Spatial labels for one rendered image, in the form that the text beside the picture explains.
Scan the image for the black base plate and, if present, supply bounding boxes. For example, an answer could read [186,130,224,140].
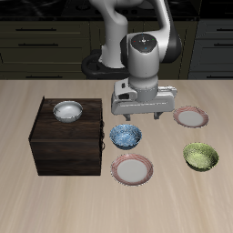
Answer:
[80,49,131,80]

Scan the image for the white bowl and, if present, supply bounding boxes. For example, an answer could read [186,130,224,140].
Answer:
[53,100,84,124]

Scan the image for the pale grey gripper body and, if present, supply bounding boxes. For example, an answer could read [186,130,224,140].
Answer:
[110,86,178,116]

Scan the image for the red-rimmed white plate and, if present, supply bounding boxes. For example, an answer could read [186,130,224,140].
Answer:
[172,106,210,128]
[110,153,154,187]

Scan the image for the green bowl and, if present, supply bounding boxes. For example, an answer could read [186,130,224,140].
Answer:
[182,142,220,172]

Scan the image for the blue patterned bowl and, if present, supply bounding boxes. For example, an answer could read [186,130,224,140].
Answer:
[109,123,143,151]

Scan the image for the dark wooden cabinet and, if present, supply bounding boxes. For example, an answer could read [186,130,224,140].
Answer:
[28,96,106,177]

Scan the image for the dark kitchen cupboards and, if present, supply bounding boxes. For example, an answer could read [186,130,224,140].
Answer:
[0,0,233,81]

